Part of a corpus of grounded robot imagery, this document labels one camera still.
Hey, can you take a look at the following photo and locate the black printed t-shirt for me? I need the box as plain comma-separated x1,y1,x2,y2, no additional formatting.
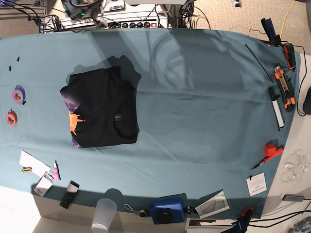
60,67,138,148

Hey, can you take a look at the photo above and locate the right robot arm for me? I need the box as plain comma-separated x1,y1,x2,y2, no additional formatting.
61,0,108,28

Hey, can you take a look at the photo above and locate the teal table cloth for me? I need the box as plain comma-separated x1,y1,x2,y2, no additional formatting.
0,29,294,218

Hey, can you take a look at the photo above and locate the blue box device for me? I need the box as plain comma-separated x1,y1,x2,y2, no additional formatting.
149,198,186,225

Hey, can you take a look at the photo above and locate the metal carabiner clip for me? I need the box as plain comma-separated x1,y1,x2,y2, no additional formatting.
124,203,150,218

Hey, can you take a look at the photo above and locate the clear plastic cup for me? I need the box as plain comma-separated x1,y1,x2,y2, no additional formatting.
91,199,117,233

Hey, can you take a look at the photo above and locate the white power strip red light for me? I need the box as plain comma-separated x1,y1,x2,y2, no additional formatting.
60,11,168,30

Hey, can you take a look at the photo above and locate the black white remote control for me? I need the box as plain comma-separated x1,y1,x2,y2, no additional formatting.
60,181,80,209

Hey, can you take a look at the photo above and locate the black zip tie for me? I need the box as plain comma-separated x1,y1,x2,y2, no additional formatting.
245,44,274,83

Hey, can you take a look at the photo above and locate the pink glue tube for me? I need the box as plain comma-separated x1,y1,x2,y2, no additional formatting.
53,161,61,181

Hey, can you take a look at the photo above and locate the orange plastic block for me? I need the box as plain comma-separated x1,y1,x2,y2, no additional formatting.
264,139,284,159

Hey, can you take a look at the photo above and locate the white black marker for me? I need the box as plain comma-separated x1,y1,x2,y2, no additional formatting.
268,87,284,129

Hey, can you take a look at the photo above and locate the white printed card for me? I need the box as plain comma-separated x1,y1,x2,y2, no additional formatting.
246,172,267,196

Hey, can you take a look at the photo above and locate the white packaged card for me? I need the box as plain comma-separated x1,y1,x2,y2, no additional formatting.
34,172,55,197

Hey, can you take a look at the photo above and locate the orange black utility knife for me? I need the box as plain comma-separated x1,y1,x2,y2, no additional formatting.
274,64,295,112

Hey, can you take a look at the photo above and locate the white paper sheet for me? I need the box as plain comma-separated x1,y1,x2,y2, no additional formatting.
19,150,51,177

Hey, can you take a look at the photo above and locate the purple tape roll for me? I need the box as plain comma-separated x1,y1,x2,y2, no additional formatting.
13,85,26,104

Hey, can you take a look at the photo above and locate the small brass battery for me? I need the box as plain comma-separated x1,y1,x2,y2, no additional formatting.
22,167,33,172

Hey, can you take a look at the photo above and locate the orange tape roll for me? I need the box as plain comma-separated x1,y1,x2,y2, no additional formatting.
6,110,17,126

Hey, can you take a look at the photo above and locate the red black tool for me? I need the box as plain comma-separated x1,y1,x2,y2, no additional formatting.
283,42,296,69

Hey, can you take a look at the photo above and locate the white tangled cable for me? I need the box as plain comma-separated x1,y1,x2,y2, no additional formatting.
281,149,309,186

